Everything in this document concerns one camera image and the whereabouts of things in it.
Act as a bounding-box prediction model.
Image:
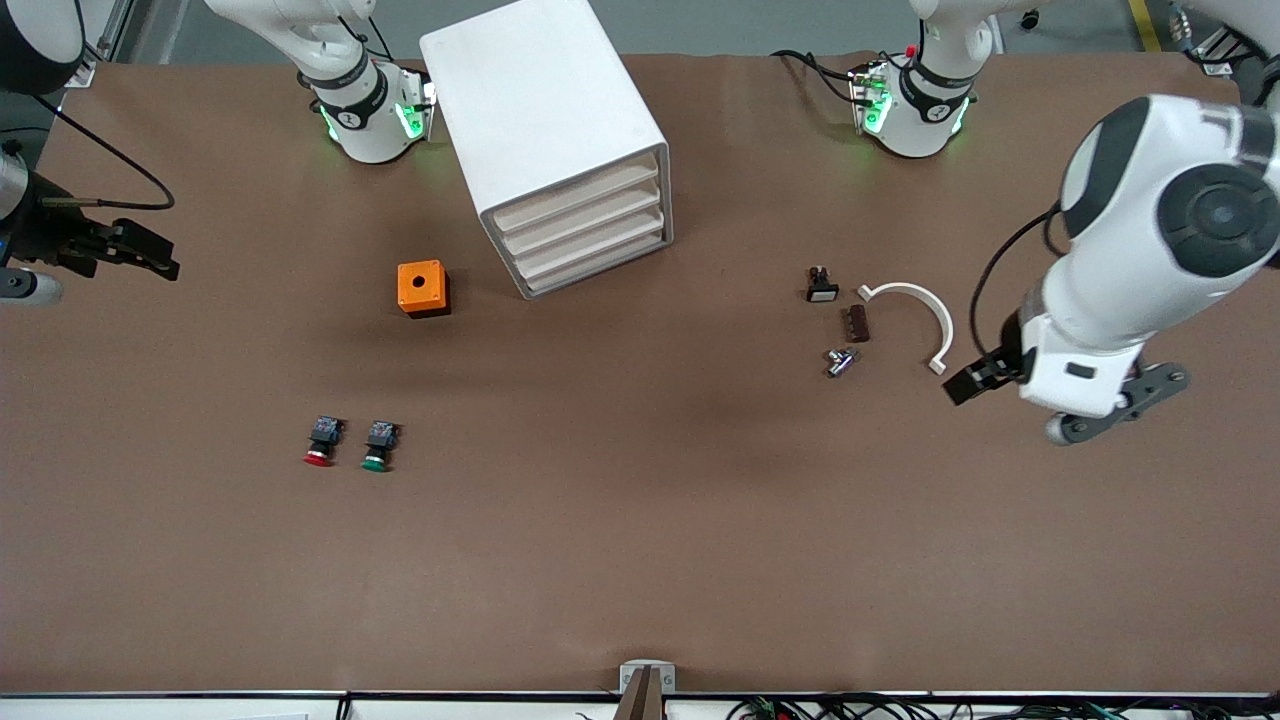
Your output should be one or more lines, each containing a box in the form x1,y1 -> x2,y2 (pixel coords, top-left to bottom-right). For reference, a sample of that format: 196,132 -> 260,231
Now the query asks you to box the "orange box with hole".
397,260 -> 451,319

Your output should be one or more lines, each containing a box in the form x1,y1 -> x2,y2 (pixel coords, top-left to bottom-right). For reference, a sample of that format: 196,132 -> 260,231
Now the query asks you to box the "black cable bundle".
725,695 -> 1280,720

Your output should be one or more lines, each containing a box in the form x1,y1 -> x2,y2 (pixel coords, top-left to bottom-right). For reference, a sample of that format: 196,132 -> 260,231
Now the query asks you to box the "white table edge rail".
0,692 -> 1280,720

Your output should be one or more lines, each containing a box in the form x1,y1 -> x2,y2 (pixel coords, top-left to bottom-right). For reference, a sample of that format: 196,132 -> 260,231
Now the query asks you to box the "green mushroom push button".
360,420 -> 401,473

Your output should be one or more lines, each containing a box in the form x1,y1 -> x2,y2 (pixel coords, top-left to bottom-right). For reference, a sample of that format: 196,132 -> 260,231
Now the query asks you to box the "white curved plastic bracket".
857,282 -> 956,377

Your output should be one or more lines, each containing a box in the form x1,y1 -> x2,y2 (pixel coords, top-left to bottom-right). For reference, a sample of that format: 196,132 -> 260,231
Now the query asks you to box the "aluminium frame profile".
62,0 -> 138,89
1170,0 -> 1246,78

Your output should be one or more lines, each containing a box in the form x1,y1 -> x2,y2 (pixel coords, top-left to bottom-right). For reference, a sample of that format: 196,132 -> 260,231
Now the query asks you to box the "white plastic bin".
487,150 -> 668,237

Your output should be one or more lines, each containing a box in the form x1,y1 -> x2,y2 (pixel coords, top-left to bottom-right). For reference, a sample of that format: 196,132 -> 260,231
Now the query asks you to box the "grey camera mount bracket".
613,660 -> 677,720

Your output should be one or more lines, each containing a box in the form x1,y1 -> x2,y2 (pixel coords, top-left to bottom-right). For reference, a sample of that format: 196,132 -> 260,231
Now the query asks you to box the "red mushroom push button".
303,415 -> 345,468

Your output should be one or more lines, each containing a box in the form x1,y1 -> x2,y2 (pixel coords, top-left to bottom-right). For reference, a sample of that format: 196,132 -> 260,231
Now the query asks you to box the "brown table mat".
0,50 -> 1280,696

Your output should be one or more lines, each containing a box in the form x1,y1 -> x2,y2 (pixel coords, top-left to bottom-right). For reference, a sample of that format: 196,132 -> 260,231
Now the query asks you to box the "black cable on table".
770,50 -> 863,103

